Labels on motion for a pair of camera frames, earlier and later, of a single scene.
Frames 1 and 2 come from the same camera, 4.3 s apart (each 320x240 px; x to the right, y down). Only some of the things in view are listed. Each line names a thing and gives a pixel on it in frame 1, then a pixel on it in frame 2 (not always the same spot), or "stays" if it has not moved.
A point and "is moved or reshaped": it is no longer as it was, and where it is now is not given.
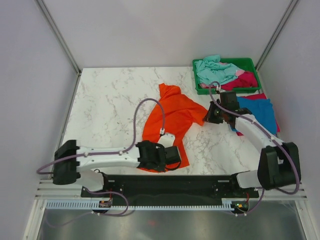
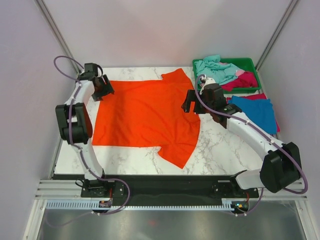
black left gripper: (161, 168) → (107, 89)
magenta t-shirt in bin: (248, 79) stays
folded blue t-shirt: (262, 110) stays
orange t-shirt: (180, 111) is moved or reshaped
